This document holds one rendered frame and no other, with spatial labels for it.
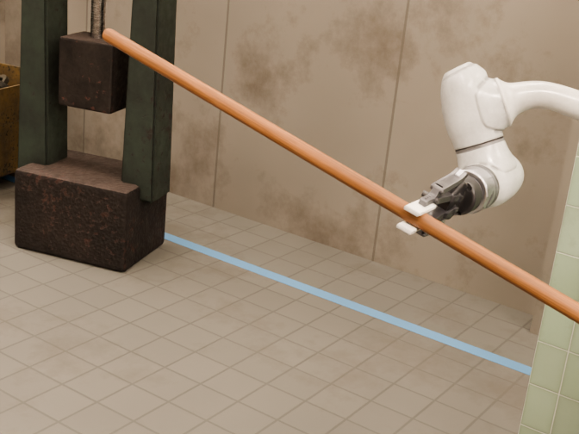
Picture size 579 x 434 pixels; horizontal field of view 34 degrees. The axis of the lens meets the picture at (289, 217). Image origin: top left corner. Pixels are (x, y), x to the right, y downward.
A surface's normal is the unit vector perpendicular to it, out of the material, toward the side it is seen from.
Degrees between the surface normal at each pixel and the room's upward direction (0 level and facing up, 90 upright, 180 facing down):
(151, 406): 0
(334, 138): 90
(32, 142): 90
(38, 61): 90
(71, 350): 0
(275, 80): 90
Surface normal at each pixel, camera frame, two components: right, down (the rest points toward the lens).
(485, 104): -0.02, 0.04
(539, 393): -0.58, 0.22
